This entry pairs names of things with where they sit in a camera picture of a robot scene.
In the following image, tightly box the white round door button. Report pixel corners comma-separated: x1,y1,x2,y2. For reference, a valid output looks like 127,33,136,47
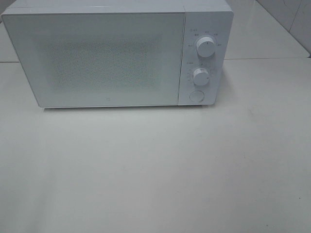
190,91,205,102

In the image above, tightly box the white round knob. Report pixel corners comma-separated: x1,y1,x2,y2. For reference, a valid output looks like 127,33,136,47
192,68,210,86
195,35,216,58

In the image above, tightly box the white microwave door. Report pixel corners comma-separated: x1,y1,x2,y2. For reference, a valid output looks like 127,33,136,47
3,13,185,108

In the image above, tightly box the white microwave oven body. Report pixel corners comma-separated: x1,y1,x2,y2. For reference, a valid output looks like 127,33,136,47
1,0,234,107

